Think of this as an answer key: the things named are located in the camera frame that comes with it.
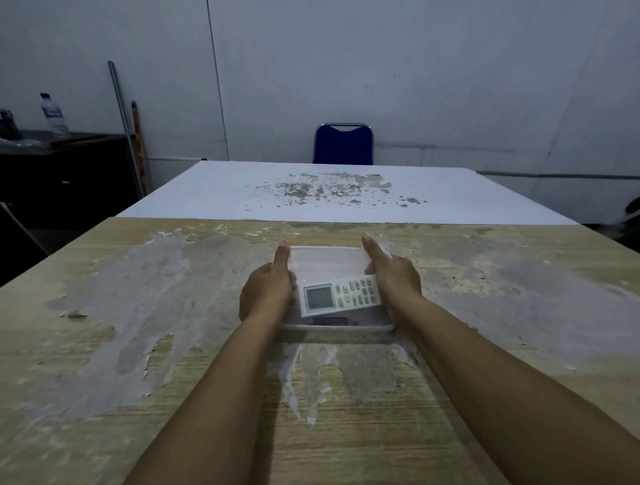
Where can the person's right hand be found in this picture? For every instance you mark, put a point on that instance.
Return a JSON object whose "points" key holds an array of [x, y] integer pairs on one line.
{"points": [[397, 280]]}

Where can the person's left hand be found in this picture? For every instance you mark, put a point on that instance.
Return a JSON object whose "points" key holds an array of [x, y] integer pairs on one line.
{"points": [[264, 292]]}

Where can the person's left thumb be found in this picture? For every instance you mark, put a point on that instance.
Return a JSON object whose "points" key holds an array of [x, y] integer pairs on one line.
{"points": [[282, 259]]}

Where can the person's right thumb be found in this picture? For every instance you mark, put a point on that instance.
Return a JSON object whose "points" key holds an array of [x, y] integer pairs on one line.
{"points": [[374, 251]]}

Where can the clear plastic container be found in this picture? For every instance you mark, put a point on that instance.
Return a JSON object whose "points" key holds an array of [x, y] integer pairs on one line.
{"points": [[336, 290]]}

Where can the person's right forearm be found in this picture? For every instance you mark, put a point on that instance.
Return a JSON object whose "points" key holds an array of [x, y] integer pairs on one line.
{"points": [[505, 394]]}

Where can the person's left forearm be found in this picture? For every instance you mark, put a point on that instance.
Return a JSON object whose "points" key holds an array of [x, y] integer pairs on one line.
{"points": [[215, 399]]}

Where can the white remote control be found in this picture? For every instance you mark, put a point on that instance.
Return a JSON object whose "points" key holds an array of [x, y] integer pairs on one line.
{"points": [[341, 296]]}

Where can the white table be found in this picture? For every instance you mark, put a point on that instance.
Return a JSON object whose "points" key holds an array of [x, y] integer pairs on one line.
{"points": [[345, 192]]}

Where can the blue chair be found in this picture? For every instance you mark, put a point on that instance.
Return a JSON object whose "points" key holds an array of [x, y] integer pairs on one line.
{"points": [[343, 144]]}

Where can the grey metal pole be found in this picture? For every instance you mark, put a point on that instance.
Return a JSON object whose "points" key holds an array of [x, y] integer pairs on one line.
{"points": [[126, 125]]}

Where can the dark cabinet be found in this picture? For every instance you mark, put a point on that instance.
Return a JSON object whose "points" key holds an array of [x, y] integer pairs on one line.
{"points": [[65, 175]]}

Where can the clear water bottle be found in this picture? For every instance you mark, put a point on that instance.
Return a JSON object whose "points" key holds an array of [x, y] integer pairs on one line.
{"points": [[53, 114]]}

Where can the dark object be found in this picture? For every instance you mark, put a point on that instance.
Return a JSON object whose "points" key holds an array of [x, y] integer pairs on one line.
{"points": [[9, 125]]}

